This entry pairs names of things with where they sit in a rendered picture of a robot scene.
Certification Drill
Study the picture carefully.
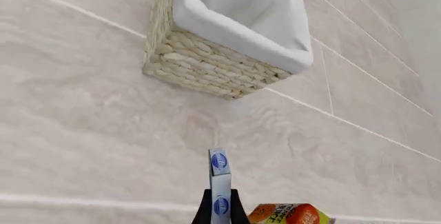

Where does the orange juice carton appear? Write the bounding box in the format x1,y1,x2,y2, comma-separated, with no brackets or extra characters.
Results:
247,203,336,224

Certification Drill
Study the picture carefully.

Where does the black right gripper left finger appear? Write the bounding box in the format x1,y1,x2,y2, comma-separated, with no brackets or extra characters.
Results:
191,189,213,224

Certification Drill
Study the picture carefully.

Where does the woven basket with white liner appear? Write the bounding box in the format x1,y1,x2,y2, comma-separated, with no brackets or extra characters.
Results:
142,0,315,101

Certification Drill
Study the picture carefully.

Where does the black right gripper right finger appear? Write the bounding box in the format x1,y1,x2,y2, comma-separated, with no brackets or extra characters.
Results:
229,189,249,224

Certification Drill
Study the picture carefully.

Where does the blue cream cheese box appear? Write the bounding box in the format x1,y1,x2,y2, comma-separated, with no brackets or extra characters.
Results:
207,146,234,224

